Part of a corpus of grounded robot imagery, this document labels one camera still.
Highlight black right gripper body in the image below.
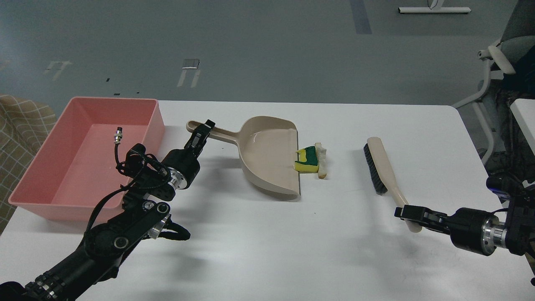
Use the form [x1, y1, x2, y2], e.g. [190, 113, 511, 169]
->
[448, 208, 500, 256]

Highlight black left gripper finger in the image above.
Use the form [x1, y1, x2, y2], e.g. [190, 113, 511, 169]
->
[184, 124, 208, 157]
[196, 120, 215, 158]

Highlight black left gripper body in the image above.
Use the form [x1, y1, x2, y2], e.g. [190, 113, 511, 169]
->
[162, 148, 201, 190]

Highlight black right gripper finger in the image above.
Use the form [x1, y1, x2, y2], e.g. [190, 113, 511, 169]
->
[406, 214, 451, 235]
[394, 204, 449, 221]

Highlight beige hand brush black bristles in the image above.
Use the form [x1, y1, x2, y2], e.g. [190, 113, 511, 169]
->
[363, 137, 409, 213]

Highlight beige plastic dustpan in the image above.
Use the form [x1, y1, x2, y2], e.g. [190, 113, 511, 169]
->
[209, 116, 301, 197]

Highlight yellow green sponge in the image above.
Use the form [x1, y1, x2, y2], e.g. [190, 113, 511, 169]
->
[294, 145, 319, 173]

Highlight white foam piece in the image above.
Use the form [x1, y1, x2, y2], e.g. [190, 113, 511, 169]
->
[314, 142, 328, 179]

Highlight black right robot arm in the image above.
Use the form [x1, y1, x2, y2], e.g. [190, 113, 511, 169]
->
[394, 173, 535, 269]

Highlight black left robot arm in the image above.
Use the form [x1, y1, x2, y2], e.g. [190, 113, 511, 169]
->
[1, 120, 215, 301]

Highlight pink plastic bin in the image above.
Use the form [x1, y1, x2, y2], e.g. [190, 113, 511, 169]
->
[8, 97, 166, 221]

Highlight white office chair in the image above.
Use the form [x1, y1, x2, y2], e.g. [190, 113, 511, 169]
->
[453, 0, 535, 165]

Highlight beige checkered cloth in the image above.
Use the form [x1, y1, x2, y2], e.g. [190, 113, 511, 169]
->
[0, 94, 56, 231]

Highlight white bar on floor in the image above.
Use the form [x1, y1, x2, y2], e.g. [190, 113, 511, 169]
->
[398, 6, 471, 14]

